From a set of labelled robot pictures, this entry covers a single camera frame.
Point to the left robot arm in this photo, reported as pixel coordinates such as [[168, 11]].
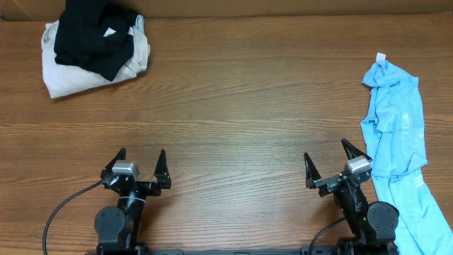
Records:
[[118, 226]]

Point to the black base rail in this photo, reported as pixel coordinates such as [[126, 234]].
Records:
[[244, 252]]

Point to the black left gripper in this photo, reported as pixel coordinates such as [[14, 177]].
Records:
[[140, 185]]

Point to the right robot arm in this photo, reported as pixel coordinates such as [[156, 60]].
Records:
[[373, 225]]

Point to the light blue t-shirt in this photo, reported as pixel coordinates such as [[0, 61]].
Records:
[[394, 134]]

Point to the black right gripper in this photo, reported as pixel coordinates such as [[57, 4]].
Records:
[[330, 183]]

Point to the folded black garment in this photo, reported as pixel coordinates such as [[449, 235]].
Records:
[[95, 35]]

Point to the folded beige garment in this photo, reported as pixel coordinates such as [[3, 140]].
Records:
[[63, 80]]

